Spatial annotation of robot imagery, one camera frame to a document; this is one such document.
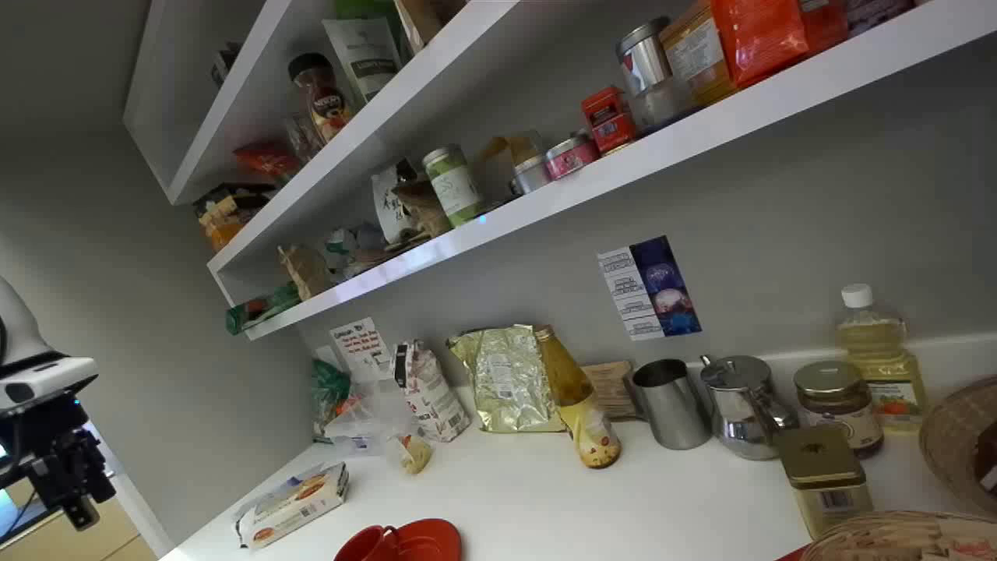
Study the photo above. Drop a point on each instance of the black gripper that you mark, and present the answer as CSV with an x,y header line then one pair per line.
x,y
65,457

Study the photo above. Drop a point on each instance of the red cup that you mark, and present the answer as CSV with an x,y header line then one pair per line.
x,y
362,544

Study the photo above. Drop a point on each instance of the red plate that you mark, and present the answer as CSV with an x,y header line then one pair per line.
x,y
432,537

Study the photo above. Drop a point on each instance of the steel cup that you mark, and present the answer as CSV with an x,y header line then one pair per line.
x,y
672,408

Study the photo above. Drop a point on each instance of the white long wrap box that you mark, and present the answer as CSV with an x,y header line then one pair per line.
x,y
295,499

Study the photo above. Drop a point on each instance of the green flat packet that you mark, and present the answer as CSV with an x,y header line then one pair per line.
x,y
265,306

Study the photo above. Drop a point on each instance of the green plastic bag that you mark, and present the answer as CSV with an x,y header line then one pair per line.
x,y
330,389

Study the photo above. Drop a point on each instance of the clear plastic bag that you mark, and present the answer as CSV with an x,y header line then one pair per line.
x,y
367,423

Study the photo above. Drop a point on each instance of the white red paper card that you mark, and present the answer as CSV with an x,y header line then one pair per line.
x,y
358,346

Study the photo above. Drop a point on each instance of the yellow packets stack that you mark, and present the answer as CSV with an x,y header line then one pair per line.
x,y
223,218

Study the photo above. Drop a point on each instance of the tan small bag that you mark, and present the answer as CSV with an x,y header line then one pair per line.
x,y
302,273

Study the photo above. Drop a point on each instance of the small yellow object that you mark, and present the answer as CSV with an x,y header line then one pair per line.
x,y
415,457

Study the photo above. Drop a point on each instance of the bluish grey bag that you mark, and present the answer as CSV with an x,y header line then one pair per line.
x,y
352,250

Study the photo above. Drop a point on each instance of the red flat packet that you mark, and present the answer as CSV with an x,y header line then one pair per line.
x,y
270,156

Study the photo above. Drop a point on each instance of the white printed bag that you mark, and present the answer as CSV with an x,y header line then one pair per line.
x,y
384,206

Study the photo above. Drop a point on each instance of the gold foil bag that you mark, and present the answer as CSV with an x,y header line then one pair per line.
x,y
501,379

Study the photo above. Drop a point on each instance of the dark brown packet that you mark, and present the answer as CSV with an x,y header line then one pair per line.
x,y
422,206

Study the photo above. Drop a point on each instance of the thick white shelf board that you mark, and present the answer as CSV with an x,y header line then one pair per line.
x,y
625,173
343,130

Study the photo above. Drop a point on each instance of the small dark object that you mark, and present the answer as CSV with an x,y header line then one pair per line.
x,y
223,63

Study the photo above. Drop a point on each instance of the dark lidded jar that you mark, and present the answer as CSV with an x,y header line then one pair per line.
x,y
316,87

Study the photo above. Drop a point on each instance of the white standing pouch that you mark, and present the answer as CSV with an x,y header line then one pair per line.
x,y
362,50

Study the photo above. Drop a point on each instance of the tan paper bag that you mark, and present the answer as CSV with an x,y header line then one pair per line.
x,y
500,167

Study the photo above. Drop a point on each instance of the small brown packet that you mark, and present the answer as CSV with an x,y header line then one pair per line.
x,y
611,389

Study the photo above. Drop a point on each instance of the small white tin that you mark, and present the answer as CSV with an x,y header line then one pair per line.
x,y
529,177

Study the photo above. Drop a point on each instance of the pink round tin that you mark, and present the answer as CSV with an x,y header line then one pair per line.
x,y
569,156

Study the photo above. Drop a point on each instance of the brown cardboard box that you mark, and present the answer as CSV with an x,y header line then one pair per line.
x,y
425,17

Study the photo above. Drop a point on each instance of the small red box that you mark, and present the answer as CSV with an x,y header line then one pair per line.
x,y
609,119

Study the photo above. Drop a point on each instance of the steel pot with lid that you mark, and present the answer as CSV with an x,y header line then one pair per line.
x,y
738,408

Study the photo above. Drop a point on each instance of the wide steel can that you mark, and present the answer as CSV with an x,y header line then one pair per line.
x,y
656,107

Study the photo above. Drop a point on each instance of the tall steel can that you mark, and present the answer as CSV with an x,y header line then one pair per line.
x,y
642,58

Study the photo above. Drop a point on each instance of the gold rectangular tin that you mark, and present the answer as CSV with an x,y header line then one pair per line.
x,y
819,462

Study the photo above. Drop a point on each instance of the glass jar gold lid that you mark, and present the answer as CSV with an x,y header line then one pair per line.
x,y
839,408

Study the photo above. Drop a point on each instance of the yellow oil bottle white cap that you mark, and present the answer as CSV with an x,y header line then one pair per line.
x,y
876,354

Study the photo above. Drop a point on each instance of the flat wicker tray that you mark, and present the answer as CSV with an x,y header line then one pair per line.
x,y
905,534

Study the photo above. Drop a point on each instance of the orange red bag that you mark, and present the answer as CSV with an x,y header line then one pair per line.
x,y
757,34

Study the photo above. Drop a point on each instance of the round wicker basket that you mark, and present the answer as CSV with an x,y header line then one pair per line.
x,y
953,436

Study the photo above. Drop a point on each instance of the blue white wall leaflet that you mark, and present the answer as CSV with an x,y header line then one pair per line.
x,y
656,284

